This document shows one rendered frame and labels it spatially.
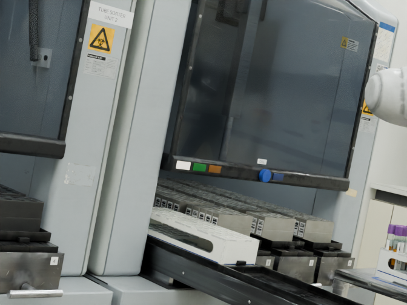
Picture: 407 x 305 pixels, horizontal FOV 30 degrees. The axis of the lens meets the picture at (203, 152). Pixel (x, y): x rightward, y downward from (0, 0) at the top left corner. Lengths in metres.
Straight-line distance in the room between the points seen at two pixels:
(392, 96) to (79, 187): 0.61
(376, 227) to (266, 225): 2.30
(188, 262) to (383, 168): 2.72
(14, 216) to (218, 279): 0.39
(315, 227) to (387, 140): 2.23
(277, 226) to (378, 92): 0.49
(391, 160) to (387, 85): 2.71
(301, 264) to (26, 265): 0.73
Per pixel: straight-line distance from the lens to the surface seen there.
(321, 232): 1.96
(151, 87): 1.52
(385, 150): 4.13
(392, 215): 4.02
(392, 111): 1.49
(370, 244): 4.08
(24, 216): 1.39
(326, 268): 1.88
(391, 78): 1.49
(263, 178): 1.72
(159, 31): 1.52
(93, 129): 1.45
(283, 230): 1.85
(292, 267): 1.79
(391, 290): 1.59
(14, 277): 1.32
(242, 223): 1.74
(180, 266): 1.52
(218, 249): 1.47
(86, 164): 1.45
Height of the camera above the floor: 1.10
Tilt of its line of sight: 3 degrees down
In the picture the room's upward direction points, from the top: 11 degrees clockwise
